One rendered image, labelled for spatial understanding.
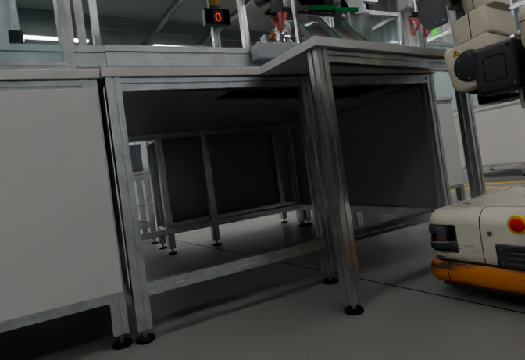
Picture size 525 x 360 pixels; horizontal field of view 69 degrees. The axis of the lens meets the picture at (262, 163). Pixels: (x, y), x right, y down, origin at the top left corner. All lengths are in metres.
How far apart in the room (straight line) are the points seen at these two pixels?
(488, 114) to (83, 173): 4.98
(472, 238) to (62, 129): 1.24
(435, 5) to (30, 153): 1.38
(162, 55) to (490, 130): 4.69
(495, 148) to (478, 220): 4.31
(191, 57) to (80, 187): 0.59
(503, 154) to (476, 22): 4.13
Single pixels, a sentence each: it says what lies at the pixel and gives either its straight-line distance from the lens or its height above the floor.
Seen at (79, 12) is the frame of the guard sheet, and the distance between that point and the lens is 1.80.
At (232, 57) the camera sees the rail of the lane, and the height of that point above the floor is 0.92.
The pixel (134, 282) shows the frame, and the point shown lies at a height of 0.19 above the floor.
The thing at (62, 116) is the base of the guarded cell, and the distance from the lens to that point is 1.28.
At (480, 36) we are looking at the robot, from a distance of 1.46.
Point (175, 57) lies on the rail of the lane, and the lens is 1.44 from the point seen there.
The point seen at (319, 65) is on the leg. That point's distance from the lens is 1.23.
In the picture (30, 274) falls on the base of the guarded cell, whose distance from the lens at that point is 1.28.
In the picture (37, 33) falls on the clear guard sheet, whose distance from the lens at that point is 1.39.
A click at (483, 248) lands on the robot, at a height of 0.17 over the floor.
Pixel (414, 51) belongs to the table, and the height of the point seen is 0.84.
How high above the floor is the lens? 0.47
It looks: 1 degrees up
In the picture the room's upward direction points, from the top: 8 degrees counter-clockwise
